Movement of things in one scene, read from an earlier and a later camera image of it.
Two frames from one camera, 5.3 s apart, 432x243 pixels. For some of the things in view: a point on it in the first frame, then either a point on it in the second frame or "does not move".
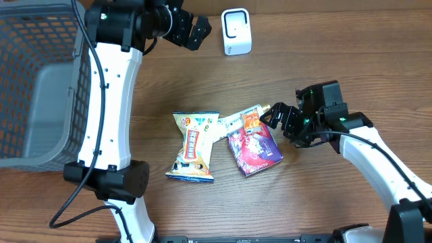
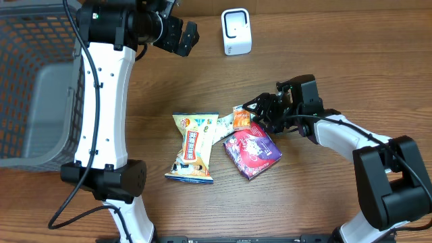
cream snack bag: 193,162 does not move
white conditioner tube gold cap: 228,125 does not move
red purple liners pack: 255,151 does not move
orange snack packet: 251,121 → 241,118
